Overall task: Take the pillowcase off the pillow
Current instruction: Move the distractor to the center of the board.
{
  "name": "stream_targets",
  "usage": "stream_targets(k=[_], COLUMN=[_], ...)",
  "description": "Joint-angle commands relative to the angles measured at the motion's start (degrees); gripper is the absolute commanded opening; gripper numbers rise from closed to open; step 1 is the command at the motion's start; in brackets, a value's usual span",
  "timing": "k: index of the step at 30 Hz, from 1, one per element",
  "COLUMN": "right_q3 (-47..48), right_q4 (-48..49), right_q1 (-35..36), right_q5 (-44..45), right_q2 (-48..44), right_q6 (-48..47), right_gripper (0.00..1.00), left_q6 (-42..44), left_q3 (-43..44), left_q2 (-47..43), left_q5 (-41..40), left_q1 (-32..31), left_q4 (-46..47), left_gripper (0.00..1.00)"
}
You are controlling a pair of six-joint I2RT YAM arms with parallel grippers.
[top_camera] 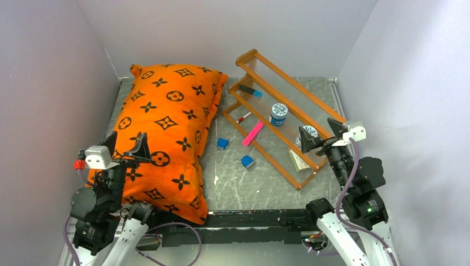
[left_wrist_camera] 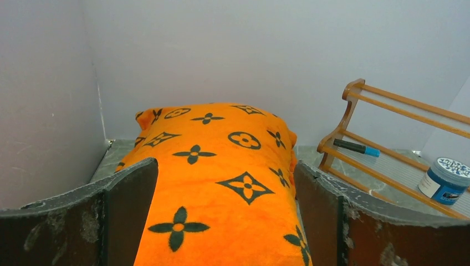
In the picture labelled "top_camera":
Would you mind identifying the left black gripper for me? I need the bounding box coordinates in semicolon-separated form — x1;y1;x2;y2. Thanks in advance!
96;130;150;209

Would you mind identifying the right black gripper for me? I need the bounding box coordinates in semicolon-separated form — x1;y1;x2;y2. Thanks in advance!
298;116;353;189

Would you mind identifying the orange wooden rack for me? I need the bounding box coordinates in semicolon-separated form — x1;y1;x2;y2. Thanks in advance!
222;49;346;190

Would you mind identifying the orange patterned pillowcase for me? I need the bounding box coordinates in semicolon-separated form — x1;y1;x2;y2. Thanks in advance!
85;64;229;226

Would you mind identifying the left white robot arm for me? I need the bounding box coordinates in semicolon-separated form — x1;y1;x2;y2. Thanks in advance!
64;131;159;265

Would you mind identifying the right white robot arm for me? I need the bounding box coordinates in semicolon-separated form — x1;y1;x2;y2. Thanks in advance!
298;117;399;265

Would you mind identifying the blue block near pillow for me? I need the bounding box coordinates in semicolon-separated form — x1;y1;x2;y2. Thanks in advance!
216;137;229;150

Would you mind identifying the white box under rack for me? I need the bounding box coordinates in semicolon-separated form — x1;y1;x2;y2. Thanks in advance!
288;149;311;172

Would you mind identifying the blue white round jar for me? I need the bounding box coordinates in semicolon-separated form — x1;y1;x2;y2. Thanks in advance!
269;103;288;126

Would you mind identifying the black marker blue cap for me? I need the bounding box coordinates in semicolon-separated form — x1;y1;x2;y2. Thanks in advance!
238;85;262;98

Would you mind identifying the blue block front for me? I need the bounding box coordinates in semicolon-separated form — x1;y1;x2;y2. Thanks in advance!
241;155;255;170

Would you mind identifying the red white pen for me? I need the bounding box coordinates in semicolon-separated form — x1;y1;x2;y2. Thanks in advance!
236;112;252;124

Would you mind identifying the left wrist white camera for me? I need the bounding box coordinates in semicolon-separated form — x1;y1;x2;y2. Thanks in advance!
84;146;112;170

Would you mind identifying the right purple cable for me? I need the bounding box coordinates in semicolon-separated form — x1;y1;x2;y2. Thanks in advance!
304;137;399;266

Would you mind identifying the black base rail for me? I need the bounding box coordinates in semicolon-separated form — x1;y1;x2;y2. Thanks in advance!
150;209;319;247

